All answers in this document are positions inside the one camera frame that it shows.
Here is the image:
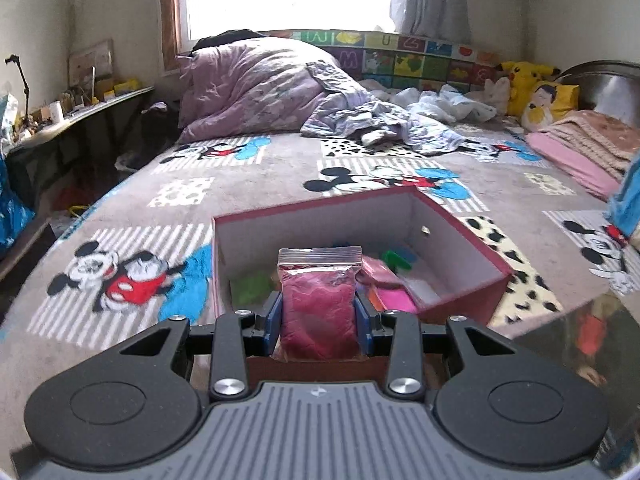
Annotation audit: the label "black clothing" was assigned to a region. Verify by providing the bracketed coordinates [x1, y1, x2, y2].
[191, 29, 272, 54]

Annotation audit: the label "printed cartoon blanket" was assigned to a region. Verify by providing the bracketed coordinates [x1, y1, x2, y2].
[0, 127, 640, 461]

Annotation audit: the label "framed picture board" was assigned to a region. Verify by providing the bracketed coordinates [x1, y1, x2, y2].
[68, 38, 115, 92]

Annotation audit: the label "colourful alphabet mat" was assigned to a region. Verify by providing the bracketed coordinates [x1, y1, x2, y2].
[290, 30, 507, 95]

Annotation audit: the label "yellow plush toy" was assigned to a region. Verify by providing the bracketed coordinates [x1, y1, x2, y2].
[500, 60, 562, 117]

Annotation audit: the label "cluttered desk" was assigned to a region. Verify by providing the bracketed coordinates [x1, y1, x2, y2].
[4, 85, 156, 211]

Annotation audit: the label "dark hardcover book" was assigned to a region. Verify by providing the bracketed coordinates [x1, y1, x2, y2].
[487, 292, 640, 463]

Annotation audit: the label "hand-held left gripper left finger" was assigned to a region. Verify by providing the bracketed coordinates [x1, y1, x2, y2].
[120, 291, 284, 402]

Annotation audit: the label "yellow printed pillow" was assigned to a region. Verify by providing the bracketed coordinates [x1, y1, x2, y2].
[520, 82, 581, 129]

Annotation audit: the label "magenta card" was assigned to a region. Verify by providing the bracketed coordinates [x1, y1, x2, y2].
[371, 284, 420, 314]

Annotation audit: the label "folded pink blanket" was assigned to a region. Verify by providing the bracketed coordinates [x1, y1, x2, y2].
[525, 110, 640, 202]

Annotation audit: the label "purple quilt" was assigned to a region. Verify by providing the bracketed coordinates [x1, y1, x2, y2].
[176, 36, 373, 144]

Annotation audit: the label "yellow box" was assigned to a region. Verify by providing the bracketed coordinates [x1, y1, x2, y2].
[101, 78, 139, 99]

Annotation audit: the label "red cardboard box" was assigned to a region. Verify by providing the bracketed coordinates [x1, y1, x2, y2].
[211, 187, 515, 385]

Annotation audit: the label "red powder bag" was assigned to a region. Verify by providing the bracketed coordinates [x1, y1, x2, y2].
[272, 246, 364, 363]

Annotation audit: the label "white clothes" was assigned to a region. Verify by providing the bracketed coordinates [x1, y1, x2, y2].
[407, 85, 499, 124]

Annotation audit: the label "striped grey clothing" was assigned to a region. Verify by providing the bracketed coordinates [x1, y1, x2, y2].
[300, 61, 467, 157]

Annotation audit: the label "teal bag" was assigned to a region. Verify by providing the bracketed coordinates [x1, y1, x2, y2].
[0, 92, 19, 132]

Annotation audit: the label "blue plastic bag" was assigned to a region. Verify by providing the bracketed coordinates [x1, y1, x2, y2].
[0, 160, 37, 257]

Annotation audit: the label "white packet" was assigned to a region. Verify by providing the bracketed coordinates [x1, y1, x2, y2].
[404, 277, 443, 308]

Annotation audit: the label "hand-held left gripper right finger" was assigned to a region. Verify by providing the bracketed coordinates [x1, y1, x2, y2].
[354, 295, 518, 402]

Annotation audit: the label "dark wooden headboard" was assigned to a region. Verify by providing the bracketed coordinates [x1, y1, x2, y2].
[556, 60, 640, 112]

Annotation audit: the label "white plush toy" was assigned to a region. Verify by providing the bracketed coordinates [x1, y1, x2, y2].
[482, 77, 512, 112]

